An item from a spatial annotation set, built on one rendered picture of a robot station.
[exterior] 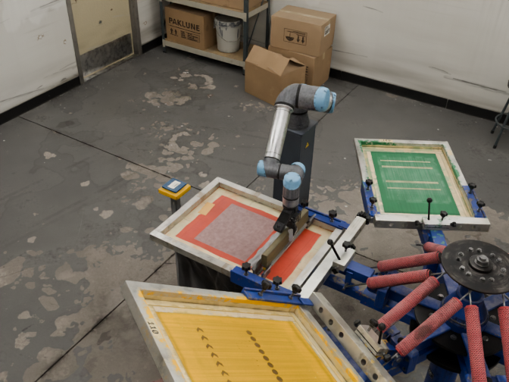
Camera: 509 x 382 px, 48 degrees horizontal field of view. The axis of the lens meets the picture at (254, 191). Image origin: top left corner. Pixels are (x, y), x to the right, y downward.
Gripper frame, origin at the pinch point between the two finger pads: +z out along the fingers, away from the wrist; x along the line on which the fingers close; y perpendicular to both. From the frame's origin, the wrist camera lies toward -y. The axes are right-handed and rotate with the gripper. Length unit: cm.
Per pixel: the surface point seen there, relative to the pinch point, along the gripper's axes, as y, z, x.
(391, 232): 156, 104, -12
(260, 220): 13.1, 7.6, 22.0
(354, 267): -1.0, -1.1, -35.7
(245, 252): -11.8, 7.5, 15.0
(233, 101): 267, 105, 206
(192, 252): -28.7, 3.9, 34.0
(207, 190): 15, 4, 57
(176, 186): 11, 6, 75
